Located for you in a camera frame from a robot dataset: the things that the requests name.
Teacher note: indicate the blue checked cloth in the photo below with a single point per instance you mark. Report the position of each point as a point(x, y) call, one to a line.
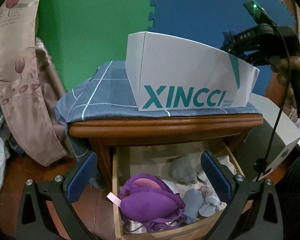
point(107, 95)

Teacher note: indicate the blue foam mat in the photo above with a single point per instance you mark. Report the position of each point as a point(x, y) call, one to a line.
point(202, 10)

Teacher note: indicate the person's dark trouser leg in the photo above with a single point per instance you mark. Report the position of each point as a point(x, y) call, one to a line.
point(297, 192)

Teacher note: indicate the person's right hand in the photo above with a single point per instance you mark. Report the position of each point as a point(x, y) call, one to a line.
point(281, 72)

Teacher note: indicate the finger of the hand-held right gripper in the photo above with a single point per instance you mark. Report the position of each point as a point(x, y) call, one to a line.
point(227, 42)

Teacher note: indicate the blue underwear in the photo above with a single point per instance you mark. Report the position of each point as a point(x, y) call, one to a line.
point(193, 205)

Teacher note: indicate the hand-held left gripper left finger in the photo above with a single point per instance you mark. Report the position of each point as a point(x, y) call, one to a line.
point(81, 177)

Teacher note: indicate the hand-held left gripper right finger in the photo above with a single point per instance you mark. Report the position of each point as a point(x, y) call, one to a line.
point(216, 177)

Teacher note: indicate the grey underwear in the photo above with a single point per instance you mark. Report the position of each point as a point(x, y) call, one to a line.
point(183, 170)

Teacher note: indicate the purple bra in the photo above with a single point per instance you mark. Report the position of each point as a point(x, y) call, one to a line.
point(150, 202)

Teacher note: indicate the wooden nightstand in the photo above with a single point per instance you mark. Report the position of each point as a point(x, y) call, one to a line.
point(165, 127)

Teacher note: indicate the wooden drawer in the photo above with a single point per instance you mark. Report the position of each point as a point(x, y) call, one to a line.
point(116, 205)

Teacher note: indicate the green foam mat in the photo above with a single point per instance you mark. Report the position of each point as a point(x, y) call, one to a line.
point(90, 25)

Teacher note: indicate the white cardboard box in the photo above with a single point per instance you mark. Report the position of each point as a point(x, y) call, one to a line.
point(185, 65)

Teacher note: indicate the pale floral underwear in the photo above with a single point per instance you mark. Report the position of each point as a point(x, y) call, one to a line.
point(211, 200)

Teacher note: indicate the pink floral curtain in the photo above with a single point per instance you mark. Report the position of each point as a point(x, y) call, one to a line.
point(22, 80)

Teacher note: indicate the brown satin cloth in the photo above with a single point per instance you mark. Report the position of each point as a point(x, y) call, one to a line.
point(50, 70)

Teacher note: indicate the grey cardboard box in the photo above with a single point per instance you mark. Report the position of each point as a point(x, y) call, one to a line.
point(267, 115)

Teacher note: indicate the brown wooden panel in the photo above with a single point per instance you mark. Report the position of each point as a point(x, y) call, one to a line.
point(275, 82)

